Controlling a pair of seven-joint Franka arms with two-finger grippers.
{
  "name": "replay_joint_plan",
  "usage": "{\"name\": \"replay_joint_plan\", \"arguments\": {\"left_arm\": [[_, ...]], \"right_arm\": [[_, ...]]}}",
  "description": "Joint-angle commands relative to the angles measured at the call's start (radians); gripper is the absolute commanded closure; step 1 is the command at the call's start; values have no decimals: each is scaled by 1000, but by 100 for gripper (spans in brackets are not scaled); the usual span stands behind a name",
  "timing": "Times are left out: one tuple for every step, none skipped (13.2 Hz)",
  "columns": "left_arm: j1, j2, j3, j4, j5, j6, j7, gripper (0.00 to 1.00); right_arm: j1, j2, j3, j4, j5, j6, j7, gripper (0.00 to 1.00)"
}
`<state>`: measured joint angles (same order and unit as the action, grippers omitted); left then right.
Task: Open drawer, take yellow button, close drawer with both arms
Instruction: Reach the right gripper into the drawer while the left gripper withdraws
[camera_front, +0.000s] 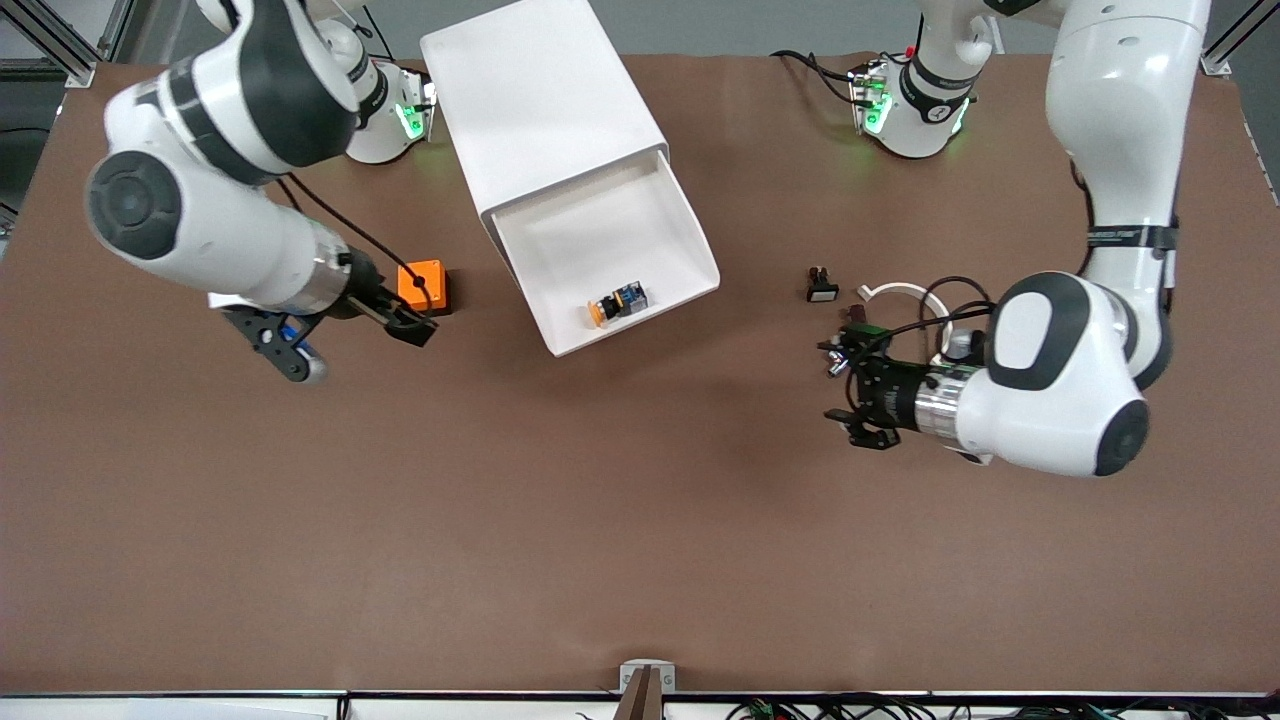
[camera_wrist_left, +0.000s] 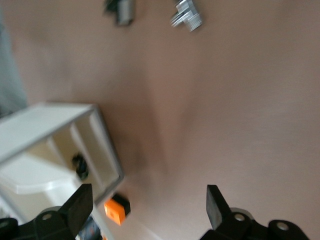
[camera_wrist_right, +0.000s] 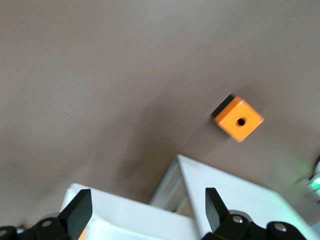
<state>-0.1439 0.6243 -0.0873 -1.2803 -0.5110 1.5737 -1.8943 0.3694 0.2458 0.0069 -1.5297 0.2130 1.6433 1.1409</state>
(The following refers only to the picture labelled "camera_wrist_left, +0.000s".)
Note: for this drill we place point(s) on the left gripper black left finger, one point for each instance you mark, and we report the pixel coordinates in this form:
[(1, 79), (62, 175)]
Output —
[(77, 212)]

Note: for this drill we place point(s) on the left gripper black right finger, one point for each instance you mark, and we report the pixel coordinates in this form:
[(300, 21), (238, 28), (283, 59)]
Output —
[(217, 212)]

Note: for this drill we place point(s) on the black push button orange cap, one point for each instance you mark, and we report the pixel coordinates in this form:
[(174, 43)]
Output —
[(80, 166)]

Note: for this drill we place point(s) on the white drawer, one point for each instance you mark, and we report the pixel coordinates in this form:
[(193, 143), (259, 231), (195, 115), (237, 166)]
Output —
[(37, 125)]

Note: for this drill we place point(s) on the orange button box with hole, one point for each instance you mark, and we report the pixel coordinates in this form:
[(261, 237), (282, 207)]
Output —
[(115, 212)]

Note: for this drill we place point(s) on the silver metal tee fitting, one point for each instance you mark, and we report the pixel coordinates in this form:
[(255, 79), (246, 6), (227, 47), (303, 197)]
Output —
[(186, 15)]

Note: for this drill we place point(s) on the black switch with white cap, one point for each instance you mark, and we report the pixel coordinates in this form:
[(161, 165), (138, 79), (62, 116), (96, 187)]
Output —
[(123, 12)]

